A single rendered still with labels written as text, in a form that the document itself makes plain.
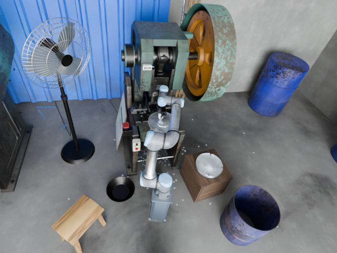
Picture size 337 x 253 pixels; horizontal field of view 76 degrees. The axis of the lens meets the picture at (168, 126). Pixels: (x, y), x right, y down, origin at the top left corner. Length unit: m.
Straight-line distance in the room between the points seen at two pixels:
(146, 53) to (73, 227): 1.49
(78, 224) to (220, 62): 1.69
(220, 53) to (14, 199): 2.35
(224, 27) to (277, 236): 2.10
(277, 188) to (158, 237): 1.57
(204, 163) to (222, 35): 1.27
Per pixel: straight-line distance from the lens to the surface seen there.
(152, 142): 1.52
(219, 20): 1.77
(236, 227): 2.19
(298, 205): 3.08
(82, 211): 2.08
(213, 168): 2.33
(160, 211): 2.15
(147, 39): 1.78
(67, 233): 2.04
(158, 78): 1.94
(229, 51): 1.72
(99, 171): 2.64
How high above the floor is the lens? 2.21
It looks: 45 degrees down
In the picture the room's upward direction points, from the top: 11 degrees clockwise
